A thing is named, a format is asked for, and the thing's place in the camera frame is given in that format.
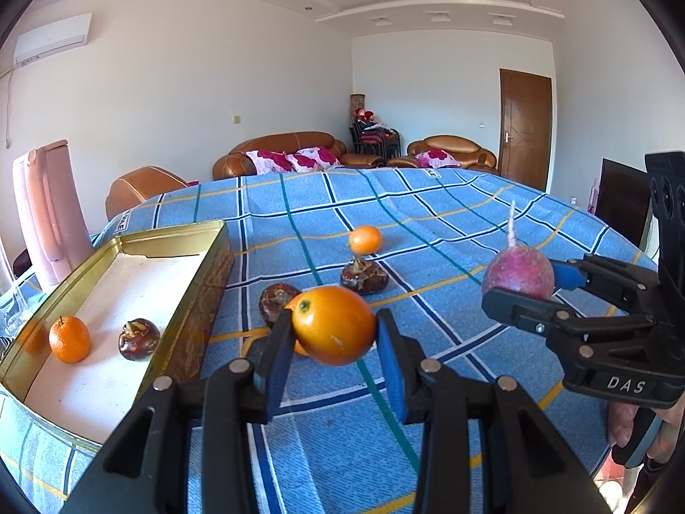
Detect brown leather three-seat sofa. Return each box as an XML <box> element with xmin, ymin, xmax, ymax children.
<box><xmin>212</xmin><ymin>131</ymin><xmax>385</xmax><ymax>181</ymax></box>

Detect small orange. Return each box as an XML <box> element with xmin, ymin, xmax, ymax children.
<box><xmin>348</xmin><ymin>225</ymin><xmax>383</xmax><ymax>255</ymax></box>

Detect large front mandarin orange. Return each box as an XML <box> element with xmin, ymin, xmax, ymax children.
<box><xmin>49</xmin><ymin>316</ymin><xmax>91</xmax><ymax>365</ymax></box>

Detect person's right hand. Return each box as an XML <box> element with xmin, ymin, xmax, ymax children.
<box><xmin>607</xmin><ymin>398</ymin><xmax>684</xmax><ymax>468</ymax></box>

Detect gold rectangular tin tray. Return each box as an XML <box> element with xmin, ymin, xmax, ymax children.
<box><xmin>1</xmin><ymin>221</ymin><xmax>233</xmax><ymax>448</ymax></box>

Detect stacked dark chairs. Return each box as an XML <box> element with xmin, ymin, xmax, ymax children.
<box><xmin>348</xmin><ymin>93</ymin><xmax>401</xmax><ymax>160</ymax></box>

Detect brown wooden door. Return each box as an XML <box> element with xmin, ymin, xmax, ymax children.
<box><xmin>498</xmin><ymin>69</ymin><xmax>553</xmax><ymax>190</ymax></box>

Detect floral pillow on armchair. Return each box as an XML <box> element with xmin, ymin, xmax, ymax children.
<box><xmin>416</xmin><ymin>149</ymin><xmax>461</xmax><ymax>170</ymax></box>

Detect clear glass water bottle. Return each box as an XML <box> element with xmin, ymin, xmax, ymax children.
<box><xmin>0</xmin><ymin>249</ymin><xmax>28</xmax><ymax>352</ymax></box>

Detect pink electric kettle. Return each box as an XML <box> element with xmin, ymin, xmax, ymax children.
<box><xmin>12</xmin><ymin>139</ymin><xmax>94</xmax><ymax>293</ymax></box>

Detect brown leather armchair right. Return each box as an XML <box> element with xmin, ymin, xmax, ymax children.
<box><xmin>387</xmin><ymin>134</ymin><xmax>499</xmax><ymax>175</ymax></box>

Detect brown leather armchair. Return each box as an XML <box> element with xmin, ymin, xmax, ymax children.
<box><xmin>104</xmin><ymin>166</ymin><xmax>188</xmax><ymax>219</ymax></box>
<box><xmin>387</xmin><ymin>134</ymin><xmax>499</xmax><ymax>175</ymax></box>

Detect brown leather armchair left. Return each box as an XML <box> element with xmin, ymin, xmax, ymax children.
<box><xmin>104</xmin><ymin>166</ymin><xmax>188</xmax><ymax>219</ymax></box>

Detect white wall air conditioner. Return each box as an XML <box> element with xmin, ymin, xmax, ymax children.
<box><xmin>13</xmin><ymin>13</ymin><xmax>93</xmax><ymax>67</ymax></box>

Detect peeling water chestnut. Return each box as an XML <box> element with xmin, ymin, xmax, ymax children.
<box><xmin>119</xmin><ymin>318</ymin><xmax>160</xmax><ymax>361</ymax></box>

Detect smooth oval orange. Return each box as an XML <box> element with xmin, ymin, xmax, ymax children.
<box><xmin>286</xmin><ymin>285</ymin><xmax>376</xmax><ymax>367</ymax></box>

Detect floral pillow right on sofa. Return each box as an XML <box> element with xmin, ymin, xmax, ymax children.
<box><xmin>288</xmin><ymin>146</ymin><xmax>341</xmax><ymax>173</ymax></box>

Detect purple red radish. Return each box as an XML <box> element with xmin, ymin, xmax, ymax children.
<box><xmin>482</xmin><ymin>201</ymin><xmax>555</xmax><ymax>299</ymax></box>

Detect floral pillow on sofa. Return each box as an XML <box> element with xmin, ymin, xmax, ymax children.
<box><xmin>288</xmin><ymin>146</ymin><xmax>341</xmax><ymax>173</ymax></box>
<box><xmin>246</xmin><ymin>150</ymin><xmax>295</xmax><ymax>175</ymax></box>

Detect dark television screen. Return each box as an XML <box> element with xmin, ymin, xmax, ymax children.
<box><xmin>594</xmin><ymin>158</ymin><xmax>652</xmax><ymax>249</ymax></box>

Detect floral pillow left on sofa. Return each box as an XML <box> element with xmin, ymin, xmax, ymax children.
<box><xmin>246</xmin><ymin>150</ymin><xmax>295</xmax><ymax>175</ymax></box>

